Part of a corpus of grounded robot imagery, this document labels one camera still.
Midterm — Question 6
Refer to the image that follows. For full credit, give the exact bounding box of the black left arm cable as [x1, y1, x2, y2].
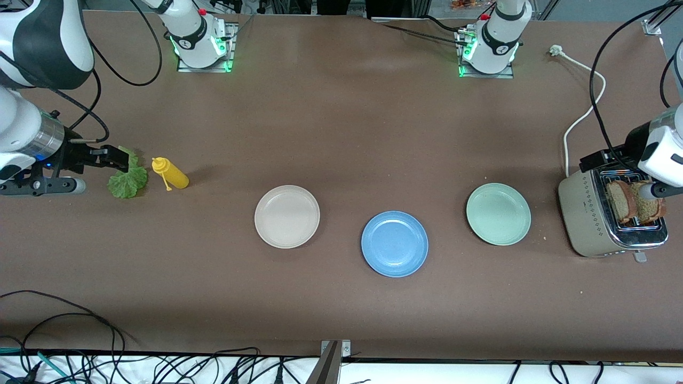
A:
[589, 3, 683, 161]

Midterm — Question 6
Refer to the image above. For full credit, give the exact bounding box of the black looped cable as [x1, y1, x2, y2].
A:
[0, 291, 126, 369]

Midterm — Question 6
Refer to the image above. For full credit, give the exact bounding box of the aluminium post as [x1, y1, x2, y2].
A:
[305, 341, 342, 384]

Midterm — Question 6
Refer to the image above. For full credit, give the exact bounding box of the thin black table cable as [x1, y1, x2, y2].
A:
[374, 15, 473, 44]

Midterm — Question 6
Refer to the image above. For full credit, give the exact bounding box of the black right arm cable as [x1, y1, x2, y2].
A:
[0, 0, 163, 142]

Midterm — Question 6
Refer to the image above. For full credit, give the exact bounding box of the green round plate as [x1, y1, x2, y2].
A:
[466, 182, 532, 246]

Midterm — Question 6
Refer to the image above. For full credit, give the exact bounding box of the green lettuce leaf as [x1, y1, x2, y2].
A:
[107, 147, 149, 199]

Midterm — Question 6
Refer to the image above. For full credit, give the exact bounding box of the yellow mustard squeeze bottle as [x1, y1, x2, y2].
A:
[152, 157, 190, 191]

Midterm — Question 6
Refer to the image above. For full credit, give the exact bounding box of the beige chrome toaster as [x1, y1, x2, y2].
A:
[558, 158, 669, 263]

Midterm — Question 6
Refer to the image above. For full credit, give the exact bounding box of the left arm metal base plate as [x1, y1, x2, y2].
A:
[456, 29, 515, 79]

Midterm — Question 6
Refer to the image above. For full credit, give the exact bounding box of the small metal bracket plate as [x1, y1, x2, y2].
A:
[320, 340, 352, 357]

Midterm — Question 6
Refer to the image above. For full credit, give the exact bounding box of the white toaster power cord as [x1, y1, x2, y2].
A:
[550, 45, 607, 178]

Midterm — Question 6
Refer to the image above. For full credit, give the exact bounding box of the aluminium frame profile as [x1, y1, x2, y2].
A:
[643, 0, 683, 37]

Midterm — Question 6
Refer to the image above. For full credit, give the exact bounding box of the blue round plate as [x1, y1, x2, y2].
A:
[361, 210, 429, 278]

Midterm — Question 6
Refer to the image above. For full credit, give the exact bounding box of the beige round plate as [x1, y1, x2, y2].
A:
[254, 185, 321, 249]

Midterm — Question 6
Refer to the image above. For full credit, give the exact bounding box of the brown bread slice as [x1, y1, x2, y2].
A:
[632, 180, 667, 225]
[607, 180, 638, 225]

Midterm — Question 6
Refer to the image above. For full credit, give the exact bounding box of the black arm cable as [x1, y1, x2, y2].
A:
[0, 0, 163, 142]
[589, 3, 683, 161]

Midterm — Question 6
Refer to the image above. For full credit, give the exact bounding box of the brown table cover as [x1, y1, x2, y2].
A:
[0, 10, 683, 363]

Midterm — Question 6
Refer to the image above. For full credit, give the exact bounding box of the teal cable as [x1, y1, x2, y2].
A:
[0, 347, 75, 384]

